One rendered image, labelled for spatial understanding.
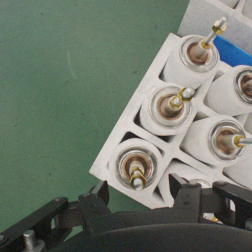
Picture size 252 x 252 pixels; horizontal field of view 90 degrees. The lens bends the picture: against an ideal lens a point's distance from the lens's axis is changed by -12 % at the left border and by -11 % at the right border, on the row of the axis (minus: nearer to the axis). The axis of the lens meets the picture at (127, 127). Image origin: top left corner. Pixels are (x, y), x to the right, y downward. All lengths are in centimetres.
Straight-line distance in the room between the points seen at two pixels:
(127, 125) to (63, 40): 48
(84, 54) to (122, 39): 16
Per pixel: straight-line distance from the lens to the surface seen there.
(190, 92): 17
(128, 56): 58
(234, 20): 54
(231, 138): 27
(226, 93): 32
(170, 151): 32
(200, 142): 28
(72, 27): 71
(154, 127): 25
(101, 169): 33
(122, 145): 24
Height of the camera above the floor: 49
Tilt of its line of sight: 85 degrees down
